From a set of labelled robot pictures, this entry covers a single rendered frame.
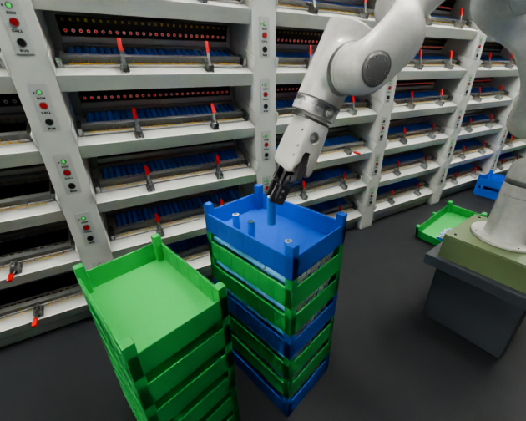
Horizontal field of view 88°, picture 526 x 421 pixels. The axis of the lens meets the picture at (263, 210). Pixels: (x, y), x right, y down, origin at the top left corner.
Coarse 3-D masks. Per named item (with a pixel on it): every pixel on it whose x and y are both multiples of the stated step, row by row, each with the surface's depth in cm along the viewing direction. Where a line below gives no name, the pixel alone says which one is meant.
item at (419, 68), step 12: (420, 48) 156; (432, 48) 161; (420, 60) 139; (432, 60) 150; (444, 60) 155; (456, 60) 160; (468, 60) 157; (408, 72) 137; (420, 72) 141; (432, 72) 145; (444, 72) 150; (456, 72) 154
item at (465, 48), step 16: (464, 0) 152; (480, 32) 151; (448, 48) 164; (464, 48) 157; (448, 80) 168; (464, 80) 161; (464, 96) 166; (448, 144) 178; (448, 160) 185; (432, 176) 190
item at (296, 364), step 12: (240, 324) 78; (240, 336) 80; (252, 336) 74; (324, 336) 76; (264, 348) 72; (312, 348) 73; (276, 360) 69; (288, 360) 65; (300, 360) 69; (288, 372) 67
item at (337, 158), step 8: (336, 128) 149; (344, 128) 151; (352, 128) 154; (280, 136) 133; (360, 136) 150; (368, 144) 146; (376, 144) 142; (336, 152) 139; (344, 152) 140; (352, 152) 142; (360, 152) 143; (368, 152) 144; (320, 160) 131; (328, 160) 133; (336, 160) 136; (344, 160) 139; (352, 160) 143; (320, 168) 134
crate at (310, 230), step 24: (216, 216) 74; (240, 216) 79; (264, 216) 79; (288, 216) 77; (312, 216) 71; (336, 216) 63; (240, 240) 63; (264, 240) 68; (312, 240) 67; (336, 240) 63; (264, 264) 59; (288, 264) 53; (312, 264) 58
